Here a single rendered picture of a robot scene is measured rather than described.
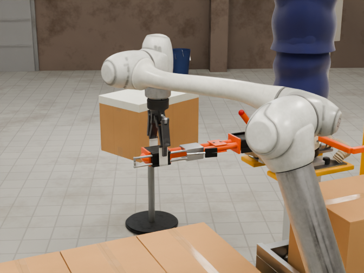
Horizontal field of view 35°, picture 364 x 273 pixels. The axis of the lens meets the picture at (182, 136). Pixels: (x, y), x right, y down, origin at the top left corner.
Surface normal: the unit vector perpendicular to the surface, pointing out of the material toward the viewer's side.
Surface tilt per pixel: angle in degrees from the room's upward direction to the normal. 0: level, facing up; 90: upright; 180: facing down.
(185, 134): 90
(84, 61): 90
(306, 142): 74
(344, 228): 90
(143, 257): 0
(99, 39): 90
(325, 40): 101
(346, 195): 0
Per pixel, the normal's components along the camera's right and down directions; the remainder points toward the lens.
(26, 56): 0.06, 0.29
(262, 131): -0.65, 0.15
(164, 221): 0.00, -0.96
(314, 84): 0.18, 0.06
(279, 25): -0.80, 0.27
